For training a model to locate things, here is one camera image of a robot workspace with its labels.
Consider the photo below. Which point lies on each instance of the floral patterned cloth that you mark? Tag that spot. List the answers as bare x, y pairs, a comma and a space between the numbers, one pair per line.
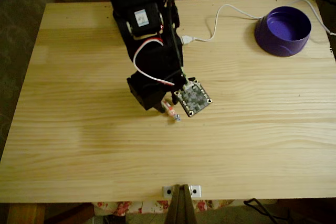
120, 207

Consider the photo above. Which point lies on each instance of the purple plastic bowl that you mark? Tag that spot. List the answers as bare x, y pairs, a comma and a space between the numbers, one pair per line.
273, 48

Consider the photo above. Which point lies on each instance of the white candy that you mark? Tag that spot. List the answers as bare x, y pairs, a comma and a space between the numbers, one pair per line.
172, 112

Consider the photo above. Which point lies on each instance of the square camera circuit board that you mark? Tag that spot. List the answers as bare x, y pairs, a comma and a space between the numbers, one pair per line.
194, 99

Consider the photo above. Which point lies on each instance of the silver metal bracket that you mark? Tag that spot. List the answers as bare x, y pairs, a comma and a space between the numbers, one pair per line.
195, 191

